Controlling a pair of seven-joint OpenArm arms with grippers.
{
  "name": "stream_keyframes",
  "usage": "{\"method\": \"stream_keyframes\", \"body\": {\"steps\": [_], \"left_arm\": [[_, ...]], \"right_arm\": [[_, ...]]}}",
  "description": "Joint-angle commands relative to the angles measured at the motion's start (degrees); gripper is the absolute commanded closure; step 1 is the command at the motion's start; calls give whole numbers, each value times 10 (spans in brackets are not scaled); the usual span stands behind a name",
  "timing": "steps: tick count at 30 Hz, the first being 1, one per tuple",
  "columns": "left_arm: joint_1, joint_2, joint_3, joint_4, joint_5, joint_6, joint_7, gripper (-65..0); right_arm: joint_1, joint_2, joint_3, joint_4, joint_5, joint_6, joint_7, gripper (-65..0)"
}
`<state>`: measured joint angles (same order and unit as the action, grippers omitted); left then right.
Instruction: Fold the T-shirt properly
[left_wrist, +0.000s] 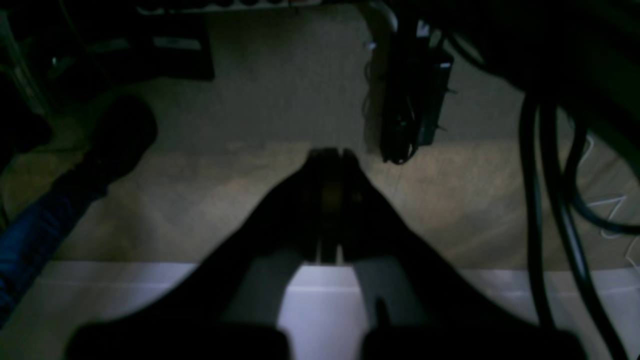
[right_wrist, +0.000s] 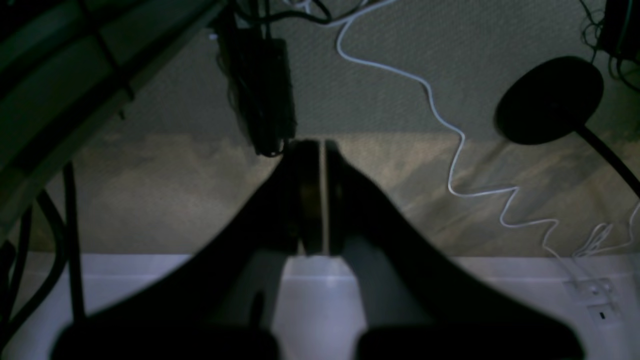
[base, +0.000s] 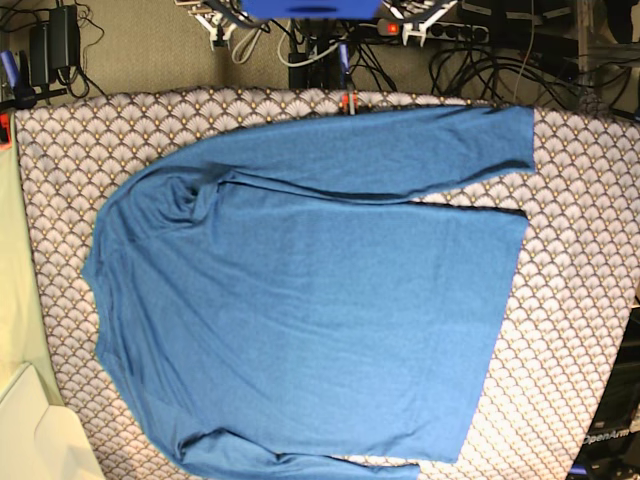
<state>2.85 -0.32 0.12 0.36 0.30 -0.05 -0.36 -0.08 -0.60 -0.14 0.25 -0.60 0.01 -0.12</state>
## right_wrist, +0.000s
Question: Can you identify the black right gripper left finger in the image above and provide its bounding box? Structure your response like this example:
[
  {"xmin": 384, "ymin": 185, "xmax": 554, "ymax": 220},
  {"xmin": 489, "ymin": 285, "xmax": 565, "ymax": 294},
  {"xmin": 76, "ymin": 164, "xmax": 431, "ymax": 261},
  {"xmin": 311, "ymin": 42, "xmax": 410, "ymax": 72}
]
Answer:
[{"xmin": 51, "ymin": 140, "xmax": 321, "ymax": 360}]

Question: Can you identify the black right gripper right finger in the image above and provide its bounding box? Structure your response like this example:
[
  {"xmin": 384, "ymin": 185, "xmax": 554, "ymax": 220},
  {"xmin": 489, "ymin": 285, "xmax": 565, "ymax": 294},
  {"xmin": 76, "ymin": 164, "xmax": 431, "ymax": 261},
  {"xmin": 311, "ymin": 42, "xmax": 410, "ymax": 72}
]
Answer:
[{"xmin": 326, "ymin": 140, "xmax": 585, "ymax": 360}]

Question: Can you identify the white power strip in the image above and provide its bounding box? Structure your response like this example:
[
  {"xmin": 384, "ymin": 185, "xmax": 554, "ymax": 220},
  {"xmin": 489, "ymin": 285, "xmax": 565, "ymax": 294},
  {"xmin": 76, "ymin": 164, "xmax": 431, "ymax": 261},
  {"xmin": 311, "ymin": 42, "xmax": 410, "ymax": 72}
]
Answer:
[{"xmin": 562, "ymin": 278, "xmax": 622, "ymax": 326}]

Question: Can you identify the black power adapter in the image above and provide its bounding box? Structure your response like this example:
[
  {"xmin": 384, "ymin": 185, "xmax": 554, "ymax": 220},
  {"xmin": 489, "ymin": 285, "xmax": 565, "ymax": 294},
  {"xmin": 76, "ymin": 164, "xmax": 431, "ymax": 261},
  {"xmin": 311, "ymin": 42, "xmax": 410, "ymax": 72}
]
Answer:
[{"xmin": 212, "ymin": 6, "xmax": 297, "ymax": 158}]

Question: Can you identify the black round stand base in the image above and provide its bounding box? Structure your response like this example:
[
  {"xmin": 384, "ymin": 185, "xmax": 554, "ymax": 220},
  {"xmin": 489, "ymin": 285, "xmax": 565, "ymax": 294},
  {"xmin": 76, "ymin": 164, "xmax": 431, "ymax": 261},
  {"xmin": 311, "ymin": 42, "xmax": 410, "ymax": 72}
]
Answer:
[{"xmin": 494, "ymin": 55, "xmax": 640, "ymax": 195}]

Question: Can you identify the white coiled cable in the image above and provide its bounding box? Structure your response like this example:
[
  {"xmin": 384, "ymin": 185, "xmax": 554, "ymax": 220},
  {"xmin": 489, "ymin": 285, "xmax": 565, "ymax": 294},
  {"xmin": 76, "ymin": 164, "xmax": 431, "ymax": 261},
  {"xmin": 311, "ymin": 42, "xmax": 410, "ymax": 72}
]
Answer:
[{"xmin": 280, "ymin": 0, "xmax": 640, "ymax": 281}]

